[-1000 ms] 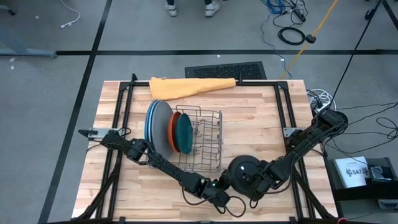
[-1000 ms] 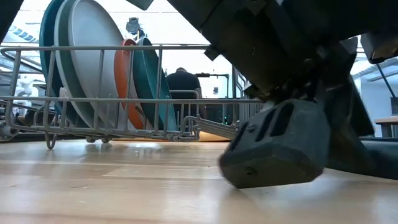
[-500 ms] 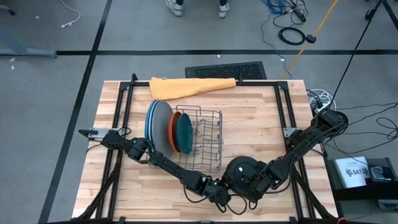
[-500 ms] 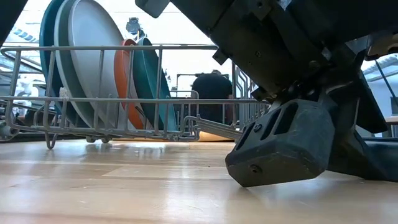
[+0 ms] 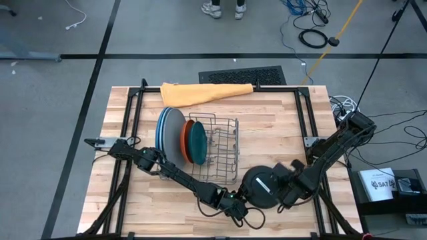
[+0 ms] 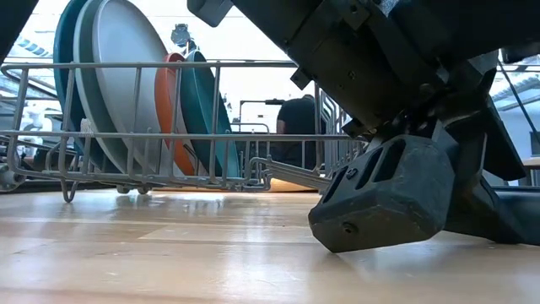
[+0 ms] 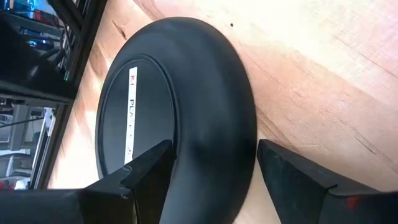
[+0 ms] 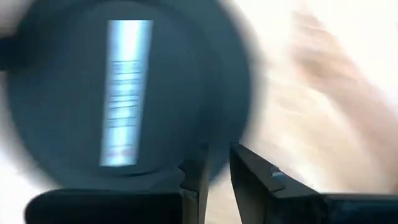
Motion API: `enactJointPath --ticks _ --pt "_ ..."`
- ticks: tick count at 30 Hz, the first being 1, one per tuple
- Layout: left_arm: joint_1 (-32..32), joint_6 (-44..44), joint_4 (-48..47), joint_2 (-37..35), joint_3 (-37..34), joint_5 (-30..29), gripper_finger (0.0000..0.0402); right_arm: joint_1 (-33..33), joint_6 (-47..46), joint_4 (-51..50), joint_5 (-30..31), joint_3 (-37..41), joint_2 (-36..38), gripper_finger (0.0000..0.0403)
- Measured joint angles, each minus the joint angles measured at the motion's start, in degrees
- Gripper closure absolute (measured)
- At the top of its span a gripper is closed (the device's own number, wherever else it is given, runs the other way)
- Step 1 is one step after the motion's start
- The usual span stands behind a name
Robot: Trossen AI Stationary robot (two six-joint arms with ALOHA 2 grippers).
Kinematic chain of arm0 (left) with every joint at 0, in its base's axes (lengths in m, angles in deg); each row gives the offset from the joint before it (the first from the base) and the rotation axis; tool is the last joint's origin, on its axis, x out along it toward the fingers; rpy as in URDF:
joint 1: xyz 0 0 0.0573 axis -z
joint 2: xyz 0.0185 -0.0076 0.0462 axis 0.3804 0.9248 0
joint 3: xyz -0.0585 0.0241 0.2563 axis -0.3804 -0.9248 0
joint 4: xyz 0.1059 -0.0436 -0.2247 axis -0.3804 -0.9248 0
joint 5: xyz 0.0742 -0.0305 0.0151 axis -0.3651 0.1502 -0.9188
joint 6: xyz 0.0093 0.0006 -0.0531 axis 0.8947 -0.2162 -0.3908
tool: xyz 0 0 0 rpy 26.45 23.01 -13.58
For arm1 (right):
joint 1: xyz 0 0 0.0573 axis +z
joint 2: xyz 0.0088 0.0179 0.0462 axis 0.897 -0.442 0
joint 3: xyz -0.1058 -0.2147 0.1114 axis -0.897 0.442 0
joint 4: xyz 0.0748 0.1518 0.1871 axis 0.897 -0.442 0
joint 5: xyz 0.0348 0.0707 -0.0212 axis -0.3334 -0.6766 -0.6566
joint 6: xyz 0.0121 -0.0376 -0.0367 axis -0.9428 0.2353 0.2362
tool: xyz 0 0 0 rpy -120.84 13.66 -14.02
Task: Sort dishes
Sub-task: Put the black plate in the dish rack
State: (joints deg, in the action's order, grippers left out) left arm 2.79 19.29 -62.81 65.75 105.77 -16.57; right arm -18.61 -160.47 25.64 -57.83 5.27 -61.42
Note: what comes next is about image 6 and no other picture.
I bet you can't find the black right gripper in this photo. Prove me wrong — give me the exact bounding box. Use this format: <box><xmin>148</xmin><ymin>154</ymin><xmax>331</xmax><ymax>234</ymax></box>
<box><xmin>229</xmin><ymin>0</ymin><xmax>499</xmax><ymax>138</ymax></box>

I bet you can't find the teal plate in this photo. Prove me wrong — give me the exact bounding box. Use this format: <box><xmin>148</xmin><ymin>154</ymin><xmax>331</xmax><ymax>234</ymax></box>
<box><xmin>180</xmin><ymin>49</ymin><xmax>241</xmax><ymax>178</ymax></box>

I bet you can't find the white robot figure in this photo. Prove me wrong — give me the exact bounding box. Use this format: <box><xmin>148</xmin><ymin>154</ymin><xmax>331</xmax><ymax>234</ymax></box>
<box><xmin>19</xmin><ymin>103</ymin><xmax>54</xmax><ymax>149</ymax></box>

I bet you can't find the light blue plate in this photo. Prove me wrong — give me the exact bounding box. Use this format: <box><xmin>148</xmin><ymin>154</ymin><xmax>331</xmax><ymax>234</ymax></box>
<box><xmin>72</xmin><ymin>0</ymin><xmax>127</xmax><ymax>174</ymax></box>

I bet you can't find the person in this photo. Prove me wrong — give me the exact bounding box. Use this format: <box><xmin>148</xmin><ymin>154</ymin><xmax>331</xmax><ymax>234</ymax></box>
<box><xmin>276</xmin><ymin>95</ymin><xmax>328</xmax><ymax>170</ymax></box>

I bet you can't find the black ceiling-hung device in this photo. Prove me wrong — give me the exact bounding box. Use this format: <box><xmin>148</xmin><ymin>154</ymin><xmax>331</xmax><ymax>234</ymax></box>
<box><xmin>170</xmin><ymin>23</ymin><xmax>199</xmax><ymax>56</ymax></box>

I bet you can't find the orange plate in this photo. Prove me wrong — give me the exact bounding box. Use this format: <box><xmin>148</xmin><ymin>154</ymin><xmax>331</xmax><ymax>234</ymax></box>
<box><xmin>154</xmin><ymin>52</ymin><xmax>197</xmax><ymax>176</ymax></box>

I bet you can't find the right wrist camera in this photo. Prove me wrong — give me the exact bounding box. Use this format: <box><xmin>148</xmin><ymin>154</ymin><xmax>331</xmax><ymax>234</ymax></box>
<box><xmin>186</xmin><ymin>0</ymin><xmax>234</xmax><ymax>29</ymax></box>

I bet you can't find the wooden workbench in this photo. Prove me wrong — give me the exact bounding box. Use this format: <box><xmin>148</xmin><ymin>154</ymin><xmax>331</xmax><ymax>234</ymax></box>
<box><xmin>521</xmin><ymin>156</ymin><xmax>540</xmax><ymax>187</ymax></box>

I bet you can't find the grey wire dish rack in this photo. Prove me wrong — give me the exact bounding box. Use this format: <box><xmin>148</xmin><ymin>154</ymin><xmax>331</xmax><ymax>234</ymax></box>
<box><xmin>0</xmin><ymin>61</ymin><xmax>368</xmax><ymax>204</ymax></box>

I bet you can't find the grey plate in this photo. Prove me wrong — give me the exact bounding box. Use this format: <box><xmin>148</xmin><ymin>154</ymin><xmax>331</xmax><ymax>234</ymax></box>
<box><xmin>91</xmin><ymin>0</ymin><xmax>186</xmax><ymax>176</ymax></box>

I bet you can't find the slanted black cable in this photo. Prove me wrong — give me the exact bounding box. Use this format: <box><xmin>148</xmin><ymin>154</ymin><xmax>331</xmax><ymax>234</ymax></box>
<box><xmin>497</xmin><ymin>61</ymin><xmax>540</xmax><ymax>143</ymax></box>

